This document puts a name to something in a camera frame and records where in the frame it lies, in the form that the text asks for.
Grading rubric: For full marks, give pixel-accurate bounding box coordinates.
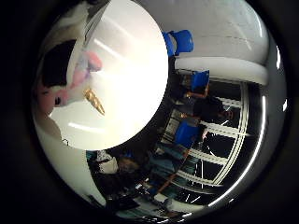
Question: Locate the pink unicorn plush toy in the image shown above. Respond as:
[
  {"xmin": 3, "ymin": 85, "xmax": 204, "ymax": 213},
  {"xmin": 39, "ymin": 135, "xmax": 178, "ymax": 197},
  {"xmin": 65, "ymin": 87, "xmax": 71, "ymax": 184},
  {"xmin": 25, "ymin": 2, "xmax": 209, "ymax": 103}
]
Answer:
[{"xmin": 34, "ymin": 50, "xmax": 107, "ymax": 117}]

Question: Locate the blue chair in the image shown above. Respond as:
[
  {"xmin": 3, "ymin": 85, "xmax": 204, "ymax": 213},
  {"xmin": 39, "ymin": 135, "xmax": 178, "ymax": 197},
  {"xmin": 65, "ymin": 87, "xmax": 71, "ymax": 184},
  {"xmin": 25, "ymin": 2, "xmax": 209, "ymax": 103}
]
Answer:
[
  {"xmin": 173, "ymin": 120, "xmax": 202, "ymax": 149},
  {"xmin": 162, "ymin": 29, "xmax": 195, "ymax": 58},
  {"xmin": 190, "ymin": 70, "xmax": 211, "ymax": 94}
]

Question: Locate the white window frame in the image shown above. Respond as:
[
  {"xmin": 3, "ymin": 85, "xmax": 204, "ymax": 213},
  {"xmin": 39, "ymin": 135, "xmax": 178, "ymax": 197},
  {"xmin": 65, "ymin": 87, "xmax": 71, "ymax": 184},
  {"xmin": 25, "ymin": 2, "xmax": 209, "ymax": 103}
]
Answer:
[{"xmin": 164, "ymin": 76, "xmax": 255, "ymax": 189}]

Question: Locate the person in black shirt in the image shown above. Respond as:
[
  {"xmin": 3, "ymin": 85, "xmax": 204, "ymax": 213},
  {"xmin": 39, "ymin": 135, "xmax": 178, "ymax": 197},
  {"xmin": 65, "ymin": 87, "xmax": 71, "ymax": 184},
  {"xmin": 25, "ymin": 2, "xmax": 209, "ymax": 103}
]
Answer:
[{"xmin": 186, "ymin": 90, "xmax": 235, "ymax": 124}]

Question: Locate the person in teal shirt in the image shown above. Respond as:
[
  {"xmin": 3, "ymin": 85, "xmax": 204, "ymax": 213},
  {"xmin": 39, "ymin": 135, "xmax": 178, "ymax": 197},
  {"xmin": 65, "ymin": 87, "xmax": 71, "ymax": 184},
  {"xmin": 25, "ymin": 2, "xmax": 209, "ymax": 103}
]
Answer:
[{"xmin": 146, "ymin": 144, "xmax": 188, "ymax": 181}]

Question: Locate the person with white cloth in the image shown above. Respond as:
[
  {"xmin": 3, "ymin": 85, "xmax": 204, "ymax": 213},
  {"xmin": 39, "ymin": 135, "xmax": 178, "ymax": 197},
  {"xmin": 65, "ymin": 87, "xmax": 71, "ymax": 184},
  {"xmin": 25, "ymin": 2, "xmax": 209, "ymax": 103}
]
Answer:
[{"xmin": 93, "ymin": 149, "xmax": 141, "ymax": 181}]

